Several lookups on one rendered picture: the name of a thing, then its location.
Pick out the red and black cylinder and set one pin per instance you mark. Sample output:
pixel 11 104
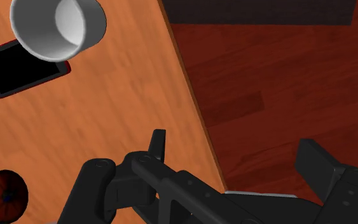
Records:
pixel 3 197

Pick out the dark rug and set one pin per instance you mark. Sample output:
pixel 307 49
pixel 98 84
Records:
pixel 259 11

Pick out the red-edged black tablet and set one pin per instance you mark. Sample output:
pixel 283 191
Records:
pixel 14 71

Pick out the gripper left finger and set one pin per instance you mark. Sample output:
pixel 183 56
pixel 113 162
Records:
pixel 141 183

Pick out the white cup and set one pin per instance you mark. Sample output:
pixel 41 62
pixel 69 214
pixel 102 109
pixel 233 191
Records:
pixel 57 28

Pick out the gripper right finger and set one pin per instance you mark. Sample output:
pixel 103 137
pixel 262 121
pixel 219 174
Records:
pixel 336 180

